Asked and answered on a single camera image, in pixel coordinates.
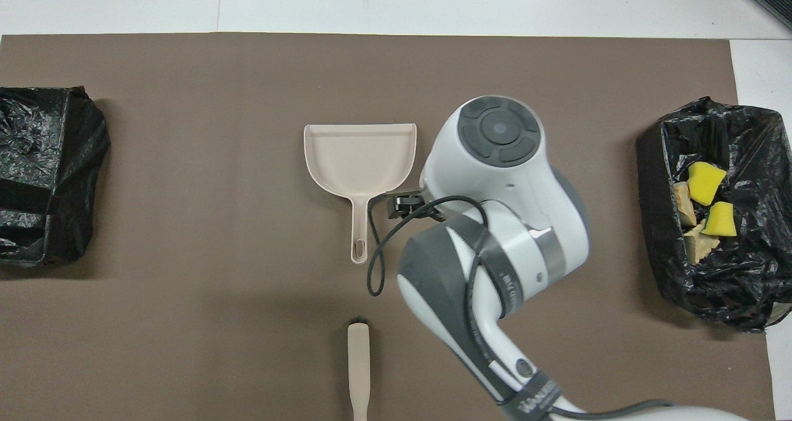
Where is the black trash bag bin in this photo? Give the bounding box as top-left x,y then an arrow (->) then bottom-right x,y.
635,97 -> 792,333
0,87 -> 111,267

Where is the torn bread piece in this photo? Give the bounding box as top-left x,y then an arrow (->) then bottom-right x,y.
673,181 -> 697,227
683,220 -> 721,264

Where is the beige hand brush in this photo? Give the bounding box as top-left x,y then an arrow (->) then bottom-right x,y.
347,317 -> 372,421

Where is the beige plastic dustpan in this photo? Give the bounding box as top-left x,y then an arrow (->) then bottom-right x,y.
303,123 -> 417,265

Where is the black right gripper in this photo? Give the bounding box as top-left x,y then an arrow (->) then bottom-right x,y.
387,189 -> 443,220

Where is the yellow sponge piece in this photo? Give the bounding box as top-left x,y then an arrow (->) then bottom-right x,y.
700,202 -> 738,238
688,161 -> 728,206

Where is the brown table mat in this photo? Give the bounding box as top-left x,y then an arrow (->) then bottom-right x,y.
0,33 -> 776,421

